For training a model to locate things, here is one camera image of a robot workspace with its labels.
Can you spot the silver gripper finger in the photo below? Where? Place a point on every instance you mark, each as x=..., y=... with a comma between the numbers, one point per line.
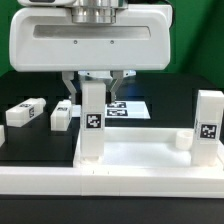
x=117, y=79
x=68, y=77

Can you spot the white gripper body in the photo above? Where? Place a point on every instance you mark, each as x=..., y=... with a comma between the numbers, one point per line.
x=47, y=39

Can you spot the white desk top tray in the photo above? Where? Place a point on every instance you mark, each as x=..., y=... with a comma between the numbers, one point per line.
x=142, y=148

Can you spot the white marker sheet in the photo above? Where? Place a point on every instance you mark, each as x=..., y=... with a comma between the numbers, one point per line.
x=126, y=110

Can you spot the white block left edge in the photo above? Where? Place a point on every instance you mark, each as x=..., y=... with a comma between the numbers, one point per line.
x=2, y=135

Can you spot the white L-shaped fence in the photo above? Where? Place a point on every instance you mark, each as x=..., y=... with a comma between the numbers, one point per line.
x=160, y=182

